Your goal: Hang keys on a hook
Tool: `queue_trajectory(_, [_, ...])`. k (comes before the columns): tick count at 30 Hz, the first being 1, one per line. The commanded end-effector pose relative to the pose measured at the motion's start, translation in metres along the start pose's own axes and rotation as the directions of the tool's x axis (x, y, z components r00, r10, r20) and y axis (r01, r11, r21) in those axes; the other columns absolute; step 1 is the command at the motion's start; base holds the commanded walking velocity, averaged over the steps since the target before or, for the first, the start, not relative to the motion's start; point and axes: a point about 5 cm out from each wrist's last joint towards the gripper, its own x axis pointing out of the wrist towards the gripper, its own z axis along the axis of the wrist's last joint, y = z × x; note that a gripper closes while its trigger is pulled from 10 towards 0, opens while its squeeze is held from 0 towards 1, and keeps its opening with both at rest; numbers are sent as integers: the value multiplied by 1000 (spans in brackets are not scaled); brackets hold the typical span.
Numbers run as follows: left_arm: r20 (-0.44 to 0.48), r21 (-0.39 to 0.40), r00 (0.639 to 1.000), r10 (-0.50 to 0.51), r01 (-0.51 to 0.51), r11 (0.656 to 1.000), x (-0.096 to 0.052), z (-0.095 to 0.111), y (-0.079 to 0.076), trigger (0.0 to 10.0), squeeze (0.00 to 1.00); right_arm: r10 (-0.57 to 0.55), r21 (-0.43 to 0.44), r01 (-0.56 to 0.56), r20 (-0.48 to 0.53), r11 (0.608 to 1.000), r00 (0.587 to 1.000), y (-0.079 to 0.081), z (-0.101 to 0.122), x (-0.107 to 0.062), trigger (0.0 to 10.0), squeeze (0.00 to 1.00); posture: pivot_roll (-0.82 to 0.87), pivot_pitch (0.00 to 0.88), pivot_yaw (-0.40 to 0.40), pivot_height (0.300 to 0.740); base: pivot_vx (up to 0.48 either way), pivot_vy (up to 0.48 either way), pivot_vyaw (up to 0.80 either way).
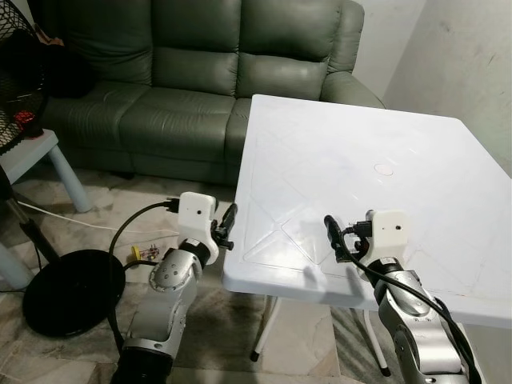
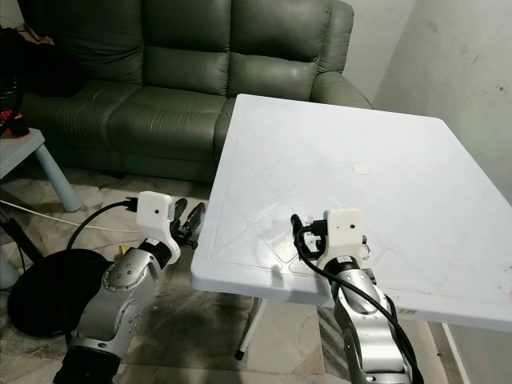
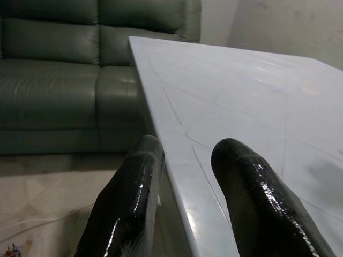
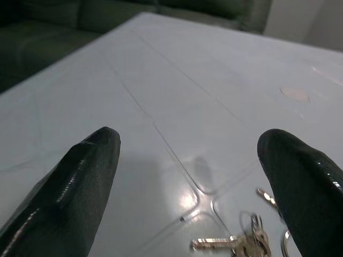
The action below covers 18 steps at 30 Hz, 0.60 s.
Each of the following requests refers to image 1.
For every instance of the yellow floor plug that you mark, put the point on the yellow floor plug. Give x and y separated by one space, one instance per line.
142 254

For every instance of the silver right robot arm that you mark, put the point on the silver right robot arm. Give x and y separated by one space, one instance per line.
416 324

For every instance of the pale blue side table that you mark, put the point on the pale blue side table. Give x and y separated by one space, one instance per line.
28 156

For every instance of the white plastic table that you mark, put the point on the white plastic table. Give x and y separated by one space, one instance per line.
360 144

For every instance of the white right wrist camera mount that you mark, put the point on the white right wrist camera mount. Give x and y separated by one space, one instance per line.
390 232

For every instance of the grey-green leather sofa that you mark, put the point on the grey-green leather sofa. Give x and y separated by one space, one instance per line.
200 80

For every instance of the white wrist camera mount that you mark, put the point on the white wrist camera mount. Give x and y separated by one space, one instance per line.
390 232
196 212

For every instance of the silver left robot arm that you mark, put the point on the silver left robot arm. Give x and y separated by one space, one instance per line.
164 282

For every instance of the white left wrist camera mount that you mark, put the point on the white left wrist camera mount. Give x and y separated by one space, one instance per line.
196 212

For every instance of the black standing fan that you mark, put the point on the black standing fan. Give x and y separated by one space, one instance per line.
72 292

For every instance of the black cloth bundle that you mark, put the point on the black cloth bundle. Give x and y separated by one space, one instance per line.
64 68

